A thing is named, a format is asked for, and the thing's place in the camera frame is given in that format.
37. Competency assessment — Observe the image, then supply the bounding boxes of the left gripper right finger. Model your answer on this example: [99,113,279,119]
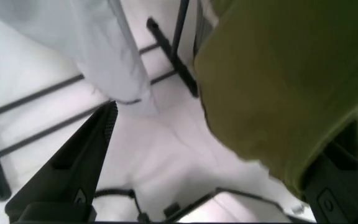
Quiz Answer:
[301,141,358,224]

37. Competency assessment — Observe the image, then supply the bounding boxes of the pale grey shorts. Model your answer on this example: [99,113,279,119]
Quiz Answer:
[0,0,161,118]

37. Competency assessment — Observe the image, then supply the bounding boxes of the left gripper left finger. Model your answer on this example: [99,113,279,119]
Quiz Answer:
[4,100,119,223]

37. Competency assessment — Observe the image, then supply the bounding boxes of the green garment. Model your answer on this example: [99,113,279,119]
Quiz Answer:
[193,0,358,200]

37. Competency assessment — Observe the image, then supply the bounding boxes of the black clothes rack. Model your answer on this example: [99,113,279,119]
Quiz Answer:
[0,0,200,202]

